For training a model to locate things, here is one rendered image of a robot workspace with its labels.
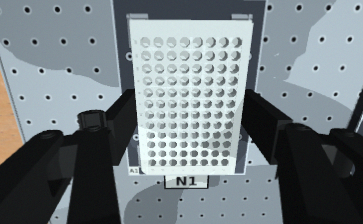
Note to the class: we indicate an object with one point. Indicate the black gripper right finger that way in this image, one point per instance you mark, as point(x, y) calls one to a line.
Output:
point(311, 192)

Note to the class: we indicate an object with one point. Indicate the grey perforated base plate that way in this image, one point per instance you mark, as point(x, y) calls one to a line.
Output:
point(58, 59)

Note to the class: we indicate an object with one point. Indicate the white well plate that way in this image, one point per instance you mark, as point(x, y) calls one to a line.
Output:
point(190, 78)

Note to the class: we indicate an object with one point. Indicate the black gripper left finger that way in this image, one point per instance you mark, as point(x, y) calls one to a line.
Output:
point(49, 158)

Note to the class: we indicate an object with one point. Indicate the grey name plate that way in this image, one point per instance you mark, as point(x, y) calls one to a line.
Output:
point(186, 181)

